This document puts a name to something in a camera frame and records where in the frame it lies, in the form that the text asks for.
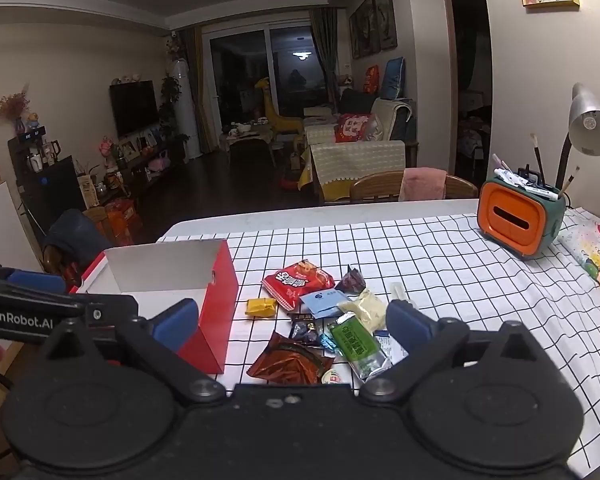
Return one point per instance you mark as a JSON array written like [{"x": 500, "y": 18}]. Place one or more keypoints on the patterned window curtain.
[
  {"x": 325, "y": 55},
  {"x": 200, "y": 90}
]

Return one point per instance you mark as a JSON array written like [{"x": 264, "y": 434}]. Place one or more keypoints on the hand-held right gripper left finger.
[{"x": 177, "y": 322}]

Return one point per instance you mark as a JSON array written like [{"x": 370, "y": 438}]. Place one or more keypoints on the red-brown foil snack packet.
[{"x": 290, "y": 360}]

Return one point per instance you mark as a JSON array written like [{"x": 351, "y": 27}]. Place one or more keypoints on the white checked tablecloth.
[{"x": 430, "y": 270}]

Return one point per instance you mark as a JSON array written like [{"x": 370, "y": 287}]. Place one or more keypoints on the wooden dining chair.
[{"x": 375, "y": 187}]

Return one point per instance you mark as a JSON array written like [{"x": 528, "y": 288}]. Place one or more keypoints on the white tower air conditioner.
[{"x": 185, "y": 110}]

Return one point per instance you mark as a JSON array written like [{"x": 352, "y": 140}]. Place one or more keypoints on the grey desk lamp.
[{"x": 592, "y": 127}]

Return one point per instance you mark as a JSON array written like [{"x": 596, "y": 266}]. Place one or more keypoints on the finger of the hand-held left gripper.
[{"x": 35, "y": 281}]

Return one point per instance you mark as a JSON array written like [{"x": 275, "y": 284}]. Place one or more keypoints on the light blue snack packet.
[{"x": 322, "y": 302}]

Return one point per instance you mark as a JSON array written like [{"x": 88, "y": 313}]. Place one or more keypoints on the chair with dark jacket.
[{"x": 75, "y": 242}]

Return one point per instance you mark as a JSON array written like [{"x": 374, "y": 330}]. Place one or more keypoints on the yellow giraffe toy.
[{"x": 275, "y": 120}]

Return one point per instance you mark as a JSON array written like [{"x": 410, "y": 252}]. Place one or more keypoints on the small white pouch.
[{"x": 400, "y": 292}]

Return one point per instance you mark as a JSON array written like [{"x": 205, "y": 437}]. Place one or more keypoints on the dark television console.
[{"x": 145, "y": 170}]

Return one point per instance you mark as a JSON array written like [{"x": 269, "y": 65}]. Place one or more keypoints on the tall green houseplant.
[{"x": 170, "y": 105}]

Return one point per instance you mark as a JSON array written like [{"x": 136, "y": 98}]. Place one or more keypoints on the pink flower bouquet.
[{"x": 106, "y": 147}]

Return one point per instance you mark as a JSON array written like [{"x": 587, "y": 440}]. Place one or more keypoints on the dark framed wall picture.
[
  {"x": 353, "y": 37},
  {"x": 385, "y": 15},
  {"x": 366, "y": 27}
]

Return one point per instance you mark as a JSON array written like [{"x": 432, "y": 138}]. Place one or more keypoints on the white cabinet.
[{"x": 5, "y": 230}]

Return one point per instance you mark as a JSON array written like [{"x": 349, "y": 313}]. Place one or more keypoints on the colourful printed plastic bag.
[{"x": 597, "y": 255}]

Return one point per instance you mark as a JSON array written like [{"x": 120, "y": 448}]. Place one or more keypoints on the small round snack cup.
[{"x": 334, "y": 377}]

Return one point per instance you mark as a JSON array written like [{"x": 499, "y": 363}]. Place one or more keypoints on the white and blue packet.
[{"x": 387, "y": 347}]

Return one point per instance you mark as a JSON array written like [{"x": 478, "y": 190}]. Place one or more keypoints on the black television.
[{"x": 135, "y": 107}]

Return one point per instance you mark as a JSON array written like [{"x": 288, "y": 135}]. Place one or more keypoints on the sofa with cream cover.
[{"x": 360, "y": 160}]

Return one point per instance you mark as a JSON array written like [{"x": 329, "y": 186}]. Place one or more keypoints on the white marker pens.
[{"x": 522, "y": 180}]

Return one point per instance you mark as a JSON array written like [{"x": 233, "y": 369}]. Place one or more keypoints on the black water dispenser cabinet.
[{"x": 55, "y": 195}]

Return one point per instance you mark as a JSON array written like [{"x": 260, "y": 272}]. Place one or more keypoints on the cream snack packet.
[{"x": 367, "y": 310}]

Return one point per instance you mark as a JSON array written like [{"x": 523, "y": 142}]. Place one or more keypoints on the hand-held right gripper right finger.
[{"x": 410, "y": 322}]

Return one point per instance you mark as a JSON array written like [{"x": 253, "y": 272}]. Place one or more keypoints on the red printed cushion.
[{"x": 352, "y": 127}]

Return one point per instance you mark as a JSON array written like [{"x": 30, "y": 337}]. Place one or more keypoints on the teal candy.
[{"x": 328, "y": 341}]

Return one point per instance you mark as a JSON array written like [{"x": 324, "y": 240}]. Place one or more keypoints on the red snack packet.
[{"x": 295, "y": 282}]

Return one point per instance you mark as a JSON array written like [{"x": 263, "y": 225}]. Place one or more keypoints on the white paper carton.
[{"x": 87, "y": 191}]

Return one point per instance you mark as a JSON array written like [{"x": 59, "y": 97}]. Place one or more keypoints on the orange and green desk organizer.
[{"x": 510, "y": 220}]

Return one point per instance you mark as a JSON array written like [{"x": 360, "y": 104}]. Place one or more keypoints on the writing brush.
[
  {"x": 570, "y": 180},
  {"x": 537, "y": 155}
]

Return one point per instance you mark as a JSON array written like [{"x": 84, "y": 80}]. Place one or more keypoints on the dried flowers in vase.
[{"x": 12, "y": 105}]

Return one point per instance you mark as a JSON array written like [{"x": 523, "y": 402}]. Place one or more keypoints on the orange red crates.
[{"x": 122, "y": 220}]

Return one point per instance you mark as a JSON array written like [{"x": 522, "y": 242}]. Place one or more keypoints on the pink towel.
[{"x": 422, "y": 185}]

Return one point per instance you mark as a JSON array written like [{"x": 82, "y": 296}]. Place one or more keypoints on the blue cushion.
[{"x": 392, "y": 80}]

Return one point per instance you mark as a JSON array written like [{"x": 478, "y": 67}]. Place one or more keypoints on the red floor toy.
[{"x": 290, "y": 180}]

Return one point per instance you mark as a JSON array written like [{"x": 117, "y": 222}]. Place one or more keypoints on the dark brown chocolate packet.
[{"x": 305, "y": 331}]

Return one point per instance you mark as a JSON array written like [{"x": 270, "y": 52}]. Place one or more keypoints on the red and orange cushion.
[{"x": 371, "y": 80}]

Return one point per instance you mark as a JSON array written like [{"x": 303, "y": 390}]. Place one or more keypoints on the green label snack packet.
[{"x": 355, "y": 347}]

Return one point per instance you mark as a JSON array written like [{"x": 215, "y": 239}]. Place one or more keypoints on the pink plush toy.
[{"x": 158, "y": 165}]

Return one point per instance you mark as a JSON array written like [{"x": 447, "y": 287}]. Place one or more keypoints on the wooden coffee table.
[{"x": 247, "y": 140}]

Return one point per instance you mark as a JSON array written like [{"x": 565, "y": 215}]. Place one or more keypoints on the dark triangular snack packet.
[{"x": 351, "y": 281}]

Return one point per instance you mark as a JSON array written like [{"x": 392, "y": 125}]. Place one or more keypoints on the red cardboard box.
[{"x": 220, "y": 310}]

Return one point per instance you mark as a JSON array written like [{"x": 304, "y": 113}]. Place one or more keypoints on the yellow candy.
[{"x": 261, "y": 307}]

